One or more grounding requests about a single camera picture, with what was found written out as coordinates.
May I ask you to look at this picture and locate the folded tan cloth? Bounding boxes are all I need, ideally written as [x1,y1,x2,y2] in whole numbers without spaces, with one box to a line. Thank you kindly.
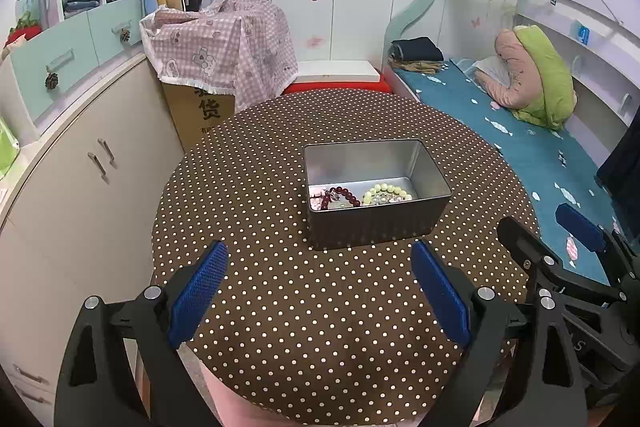
[390,59,446,75]

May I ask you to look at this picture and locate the silver tin box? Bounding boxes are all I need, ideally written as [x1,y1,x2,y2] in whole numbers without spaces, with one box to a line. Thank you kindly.
[302,138,453,251]

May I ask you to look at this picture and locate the green bag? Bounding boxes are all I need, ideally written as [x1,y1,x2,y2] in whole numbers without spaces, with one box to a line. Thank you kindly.
[0,117,21,180]

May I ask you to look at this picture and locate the dark navy garment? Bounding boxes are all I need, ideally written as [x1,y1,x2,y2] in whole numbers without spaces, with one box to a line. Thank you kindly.
[595,107,640,208]

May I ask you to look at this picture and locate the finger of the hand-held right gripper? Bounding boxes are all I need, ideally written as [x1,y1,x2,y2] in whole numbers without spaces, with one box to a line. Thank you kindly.
[497,217,561,296]
[556,204,637,276]

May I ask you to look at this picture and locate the teal drawer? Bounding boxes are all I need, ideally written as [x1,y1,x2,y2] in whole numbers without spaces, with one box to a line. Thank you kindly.
[10,14,96,122]
[87,0,143,68]

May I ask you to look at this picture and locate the dark red bead bracelet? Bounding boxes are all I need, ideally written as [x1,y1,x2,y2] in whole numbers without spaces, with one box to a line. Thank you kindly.
[320,187,362,210]

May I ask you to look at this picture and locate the pale green bead bracelet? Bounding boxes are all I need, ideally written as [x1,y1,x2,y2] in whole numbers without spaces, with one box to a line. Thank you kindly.
[361,182,413,206]

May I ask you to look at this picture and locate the brown polka dot tablecloth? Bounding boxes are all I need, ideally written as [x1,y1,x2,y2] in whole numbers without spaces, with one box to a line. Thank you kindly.
[150,89,543,423]

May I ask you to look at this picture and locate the pink checked cloth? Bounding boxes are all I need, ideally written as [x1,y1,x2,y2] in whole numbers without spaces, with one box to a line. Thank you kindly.
[139,0,299,114]

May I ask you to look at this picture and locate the red stool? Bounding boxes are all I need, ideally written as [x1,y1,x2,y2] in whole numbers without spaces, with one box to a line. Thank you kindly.
[282,77,396,96]

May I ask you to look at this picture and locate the white pillow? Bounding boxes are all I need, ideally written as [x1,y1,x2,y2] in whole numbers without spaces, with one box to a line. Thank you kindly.
[470,57,506,80]

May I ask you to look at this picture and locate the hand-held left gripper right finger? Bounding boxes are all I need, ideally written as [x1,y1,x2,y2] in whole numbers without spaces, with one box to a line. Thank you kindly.
[411,239,588,427]

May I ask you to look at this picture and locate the folded dark clothes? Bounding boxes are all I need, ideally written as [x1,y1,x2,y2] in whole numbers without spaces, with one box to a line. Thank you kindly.
[390,37,445,64]

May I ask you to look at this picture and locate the metal cabinet handle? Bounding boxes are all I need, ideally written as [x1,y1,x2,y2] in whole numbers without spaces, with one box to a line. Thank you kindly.
[87,151,108,182]
[97,138,117,168]

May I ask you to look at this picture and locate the white cabinet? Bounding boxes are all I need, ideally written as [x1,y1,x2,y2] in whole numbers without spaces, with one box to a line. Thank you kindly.
[0,54,188,427]

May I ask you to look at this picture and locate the red plush toy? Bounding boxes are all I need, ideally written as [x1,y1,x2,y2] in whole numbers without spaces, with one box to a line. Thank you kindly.
[5,12,43,48]

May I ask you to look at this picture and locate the blue printed bed sheet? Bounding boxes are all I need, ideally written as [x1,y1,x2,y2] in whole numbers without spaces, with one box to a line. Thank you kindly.
[387,57,626,288]

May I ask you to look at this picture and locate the flat white box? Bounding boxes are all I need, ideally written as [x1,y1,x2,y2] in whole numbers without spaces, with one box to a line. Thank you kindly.
[292,60,383,84]

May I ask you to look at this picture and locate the cardboard box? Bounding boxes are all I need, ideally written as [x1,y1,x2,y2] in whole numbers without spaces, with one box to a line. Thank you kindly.
[161,79,237,152]

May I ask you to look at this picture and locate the teal bunk bed frame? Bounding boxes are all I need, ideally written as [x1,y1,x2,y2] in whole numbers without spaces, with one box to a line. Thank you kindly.
[382,0,640,168]

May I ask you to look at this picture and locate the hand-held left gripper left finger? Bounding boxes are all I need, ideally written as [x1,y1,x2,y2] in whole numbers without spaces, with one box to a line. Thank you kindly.
[52,239,231,427]

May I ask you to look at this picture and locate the folded jeans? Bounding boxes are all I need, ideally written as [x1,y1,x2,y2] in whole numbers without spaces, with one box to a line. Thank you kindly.
[61,0,103,15]

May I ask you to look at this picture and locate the pink and green pillow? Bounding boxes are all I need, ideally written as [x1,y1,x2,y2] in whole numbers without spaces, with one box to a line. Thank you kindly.
[510,25,578,131]

